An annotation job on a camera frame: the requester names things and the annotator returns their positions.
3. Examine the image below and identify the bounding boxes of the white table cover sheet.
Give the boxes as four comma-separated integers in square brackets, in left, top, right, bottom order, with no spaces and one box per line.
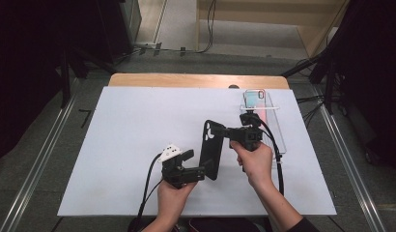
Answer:
[56,86,337,217]

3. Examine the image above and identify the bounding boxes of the black cabinet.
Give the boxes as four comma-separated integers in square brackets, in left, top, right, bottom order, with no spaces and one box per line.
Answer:
[98,0,143,64]

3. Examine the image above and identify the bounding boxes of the clear plastic tray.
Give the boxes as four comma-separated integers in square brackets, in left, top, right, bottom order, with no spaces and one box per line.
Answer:
[240,89,287,160]

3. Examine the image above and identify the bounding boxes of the person's dark zippered clothing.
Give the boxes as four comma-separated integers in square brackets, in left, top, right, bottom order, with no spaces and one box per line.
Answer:
[127,217,274,232]

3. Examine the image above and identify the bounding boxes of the wooden table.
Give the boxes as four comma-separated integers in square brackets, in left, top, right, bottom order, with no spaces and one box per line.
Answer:
[107,72,291,90]

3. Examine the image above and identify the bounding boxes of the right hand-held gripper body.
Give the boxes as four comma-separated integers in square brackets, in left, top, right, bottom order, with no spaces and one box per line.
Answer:
[229,105,280,153]

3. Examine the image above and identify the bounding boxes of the black stand legs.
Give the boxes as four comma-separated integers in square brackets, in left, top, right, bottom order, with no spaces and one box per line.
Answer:
[281,47,337,115]
[59,47,118,109]

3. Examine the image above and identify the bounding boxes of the blue phone case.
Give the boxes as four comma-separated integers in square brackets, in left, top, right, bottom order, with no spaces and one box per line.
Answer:
[243,89,269,125]

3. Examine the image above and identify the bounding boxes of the person's right hand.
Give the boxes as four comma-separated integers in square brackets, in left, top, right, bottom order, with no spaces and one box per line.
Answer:
[229,140,275,191]

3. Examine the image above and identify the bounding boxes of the thick black gripper cable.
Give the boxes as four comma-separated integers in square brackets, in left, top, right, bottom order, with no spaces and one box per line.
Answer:
[255,117,286,197]
[136,154,163,232]

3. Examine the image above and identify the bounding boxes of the person's left hand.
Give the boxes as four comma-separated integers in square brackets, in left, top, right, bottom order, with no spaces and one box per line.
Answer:
[156,180,199,223]

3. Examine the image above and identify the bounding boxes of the metal floor rail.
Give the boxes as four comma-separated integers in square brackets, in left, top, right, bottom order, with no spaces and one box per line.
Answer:
[318,102,387,232]
[0,78,80,232]

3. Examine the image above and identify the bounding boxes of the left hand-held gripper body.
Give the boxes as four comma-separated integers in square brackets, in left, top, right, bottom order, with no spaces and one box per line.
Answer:
[157,143,196,189]

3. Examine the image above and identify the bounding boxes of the hanging black cables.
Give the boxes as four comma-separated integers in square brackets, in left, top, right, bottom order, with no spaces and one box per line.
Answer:
[199,0,218,54]

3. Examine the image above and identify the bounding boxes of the wooden step platform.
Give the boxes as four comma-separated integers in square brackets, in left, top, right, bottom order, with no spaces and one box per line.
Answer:
[195,0,350,58]

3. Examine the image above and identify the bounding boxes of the black floor cables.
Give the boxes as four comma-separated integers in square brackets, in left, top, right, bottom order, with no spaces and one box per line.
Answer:
[296,94,327,129]

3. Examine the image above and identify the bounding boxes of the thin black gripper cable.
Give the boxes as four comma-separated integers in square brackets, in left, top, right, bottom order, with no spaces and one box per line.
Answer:
[142,178,164,211]

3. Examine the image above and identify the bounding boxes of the black phone case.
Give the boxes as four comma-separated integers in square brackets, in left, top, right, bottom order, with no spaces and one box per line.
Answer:
[199,119,225,182]

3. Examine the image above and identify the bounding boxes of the dark curtain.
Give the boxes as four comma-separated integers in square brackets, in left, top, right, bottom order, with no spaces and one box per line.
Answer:
[327,0,396,173]
[0,0,102,163]

